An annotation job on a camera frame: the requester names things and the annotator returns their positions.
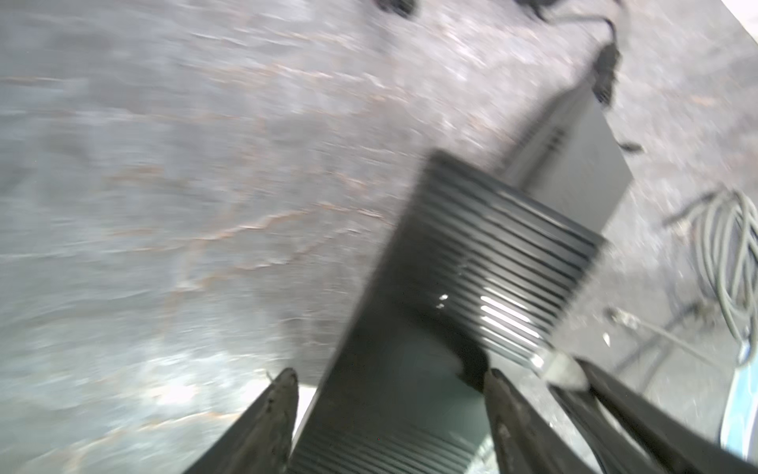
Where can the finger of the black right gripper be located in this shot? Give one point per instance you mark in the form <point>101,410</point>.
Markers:
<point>674,446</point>
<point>615,450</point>

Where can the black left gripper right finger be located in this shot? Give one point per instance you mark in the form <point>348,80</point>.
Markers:
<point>523,441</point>

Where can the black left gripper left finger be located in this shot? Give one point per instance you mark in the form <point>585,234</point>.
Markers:
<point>260,441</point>

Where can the slim ribbed black switch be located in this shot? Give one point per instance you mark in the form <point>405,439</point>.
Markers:
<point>475,269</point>

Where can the blue face mask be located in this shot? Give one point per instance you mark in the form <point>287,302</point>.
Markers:
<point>740,414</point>

